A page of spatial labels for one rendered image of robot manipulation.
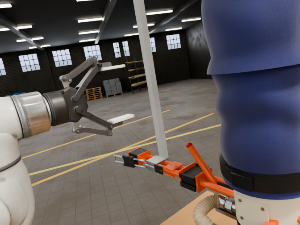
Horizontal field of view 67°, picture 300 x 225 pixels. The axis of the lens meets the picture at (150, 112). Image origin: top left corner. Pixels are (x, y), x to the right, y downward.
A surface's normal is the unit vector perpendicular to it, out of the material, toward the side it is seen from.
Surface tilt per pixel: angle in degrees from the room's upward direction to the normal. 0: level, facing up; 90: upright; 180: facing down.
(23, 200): 95
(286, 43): 101
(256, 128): 74
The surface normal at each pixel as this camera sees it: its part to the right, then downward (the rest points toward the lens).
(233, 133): -0.91, -0.04
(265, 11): -0.25, 0.04
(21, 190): 0.98, -0.15
